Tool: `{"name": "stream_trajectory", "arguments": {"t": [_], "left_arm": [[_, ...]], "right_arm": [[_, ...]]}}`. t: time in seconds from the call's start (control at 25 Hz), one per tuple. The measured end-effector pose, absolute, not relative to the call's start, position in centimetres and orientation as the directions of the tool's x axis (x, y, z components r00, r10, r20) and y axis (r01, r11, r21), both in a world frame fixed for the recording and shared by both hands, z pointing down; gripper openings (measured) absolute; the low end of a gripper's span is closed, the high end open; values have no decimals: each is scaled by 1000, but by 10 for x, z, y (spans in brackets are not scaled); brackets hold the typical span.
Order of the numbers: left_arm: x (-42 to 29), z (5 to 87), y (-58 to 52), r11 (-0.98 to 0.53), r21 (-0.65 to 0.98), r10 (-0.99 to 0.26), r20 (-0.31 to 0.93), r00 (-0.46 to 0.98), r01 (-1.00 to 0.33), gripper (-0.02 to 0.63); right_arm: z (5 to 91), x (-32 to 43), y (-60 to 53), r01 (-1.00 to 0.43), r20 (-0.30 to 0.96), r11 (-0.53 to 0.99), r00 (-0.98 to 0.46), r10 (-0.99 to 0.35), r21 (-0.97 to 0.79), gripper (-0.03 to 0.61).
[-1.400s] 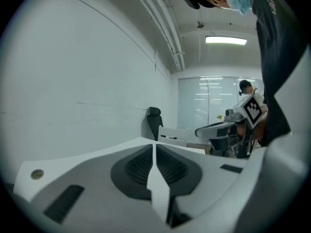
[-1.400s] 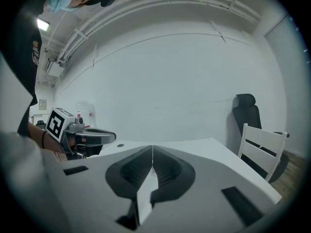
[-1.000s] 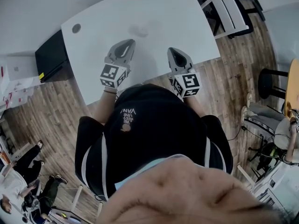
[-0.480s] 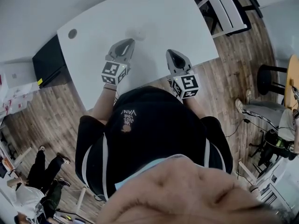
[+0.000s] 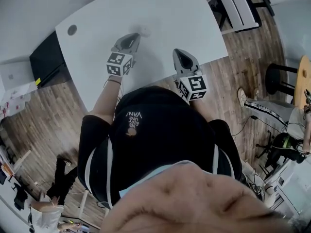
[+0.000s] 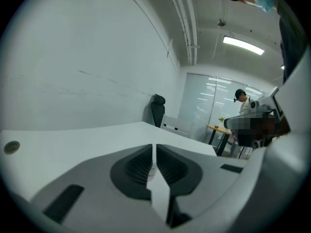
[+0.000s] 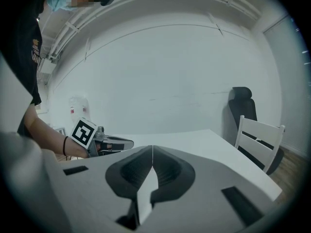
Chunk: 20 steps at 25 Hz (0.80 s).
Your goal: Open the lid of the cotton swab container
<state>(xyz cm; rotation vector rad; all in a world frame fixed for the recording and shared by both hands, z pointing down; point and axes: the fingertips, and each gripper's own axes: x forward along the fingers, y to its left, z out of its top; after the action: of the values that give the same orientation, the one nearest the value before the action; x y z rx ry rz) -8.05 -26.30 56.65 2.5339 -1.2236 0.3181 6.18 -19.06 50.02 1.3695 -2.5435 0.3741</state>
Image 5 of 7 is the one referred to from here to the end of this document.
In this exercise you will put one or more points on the person's left forearm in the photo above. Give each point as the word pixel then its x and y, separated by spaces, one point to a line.
pixel 107 98

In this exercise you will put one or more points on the light blue face mask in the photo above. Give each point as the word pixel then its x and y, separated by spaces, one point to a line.
pixel 136 186

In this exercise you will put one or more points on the round wooden table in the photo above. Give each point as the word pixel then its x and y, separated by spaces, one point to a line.
pixel 303 81

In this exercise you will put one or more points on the white slatted chair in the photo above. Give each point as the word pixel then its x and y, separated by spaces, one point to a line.
pixel 239 8

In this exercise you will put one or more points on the white desk with legs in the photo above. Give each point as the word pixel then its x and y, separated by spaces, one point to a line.
pixel 82 203

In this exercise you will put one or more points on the low black cabinet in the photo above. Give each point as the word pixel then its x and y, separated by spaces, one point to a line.
pixel 46 62

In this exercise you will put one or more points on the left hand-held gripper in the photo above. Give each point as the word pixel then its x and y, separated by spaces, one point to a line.
pixel 119 62

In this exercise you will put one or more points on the person's face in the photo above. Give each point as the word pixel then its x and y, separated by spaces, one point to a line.
pixel 194 203

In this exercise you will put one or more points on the black wrist band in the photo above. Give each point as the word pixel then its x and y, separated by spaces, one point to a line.
pixel 114 81

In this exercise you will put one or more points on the white cartons with red labels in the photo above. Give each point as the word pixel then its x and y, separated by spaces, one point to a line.
pixel 14 96

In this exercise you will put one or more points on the person's right forearm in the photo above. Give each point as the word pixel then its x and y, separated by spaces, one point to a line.
pixel 200 110

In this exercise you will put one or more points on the small white bottle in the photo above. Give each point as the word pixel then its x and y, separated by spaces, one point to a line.
pixel 145 31

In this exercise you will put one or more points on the black star chair base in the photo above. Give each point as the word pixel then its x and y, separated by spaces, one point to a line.
pixel 269 149

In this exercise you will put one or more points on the black printed t-shirt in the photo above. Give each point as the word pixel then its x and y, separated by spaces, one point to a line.
pixel 165 130

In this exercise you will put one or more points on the black office chair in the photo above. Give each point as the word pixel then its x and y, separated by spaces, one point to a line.
pixel 263 1

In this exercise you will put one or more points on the black round stool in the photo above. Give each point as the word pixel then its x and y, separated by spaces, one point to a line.
pixel 273 79

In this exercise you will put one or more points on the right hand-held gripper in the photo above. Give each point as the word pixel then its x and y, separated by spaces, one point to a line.
pixel 194 86

